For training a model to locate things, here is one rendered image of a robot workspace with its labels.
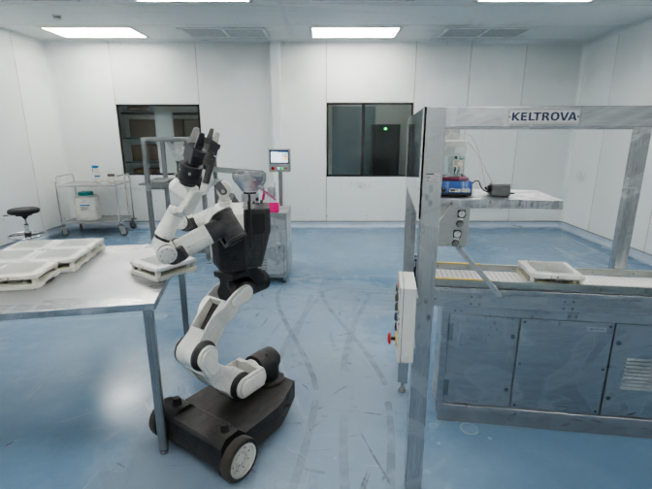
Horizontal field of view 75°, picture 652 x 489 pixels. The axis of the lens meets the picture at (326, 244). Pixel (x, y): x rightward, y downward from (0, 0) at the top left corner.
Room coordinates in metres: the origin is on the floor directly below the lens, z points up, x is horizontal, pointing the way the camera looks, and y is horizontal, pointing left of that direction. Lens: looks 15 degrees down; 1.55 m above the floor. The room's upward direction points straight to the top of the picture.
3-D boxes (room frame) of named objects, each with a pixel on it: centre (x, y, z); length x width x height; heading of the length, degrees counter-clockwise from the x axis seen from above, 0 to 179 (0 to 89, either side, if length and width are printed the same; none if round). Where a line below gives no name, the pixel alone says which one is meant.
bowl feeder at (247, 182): (4.58, 0.76, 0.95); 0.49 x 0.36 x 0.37; 90
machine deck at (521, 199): (2.12, -0.79, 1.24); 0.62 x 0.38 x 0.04; 82
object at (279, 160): (4.67, 0.50, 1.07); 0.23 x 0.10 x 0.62; 90
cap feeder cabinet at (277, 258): (4.53, 0.71, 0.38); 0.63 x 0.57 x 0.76; 90
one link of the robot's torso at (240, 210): (2.03, 0.42, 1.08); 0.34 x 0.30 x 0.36; 10
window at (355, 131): (7.09, -0.70, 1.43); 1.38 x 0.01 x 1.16; 90
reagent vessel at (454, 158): (2.10, -0.60, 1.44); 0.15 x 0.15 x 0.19
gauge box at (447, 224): (2.01, -0.57, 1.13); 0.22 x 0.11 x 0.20; 82
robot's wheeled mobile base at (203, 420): (1.99, 0.48, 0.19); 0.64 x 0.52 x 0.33; 146
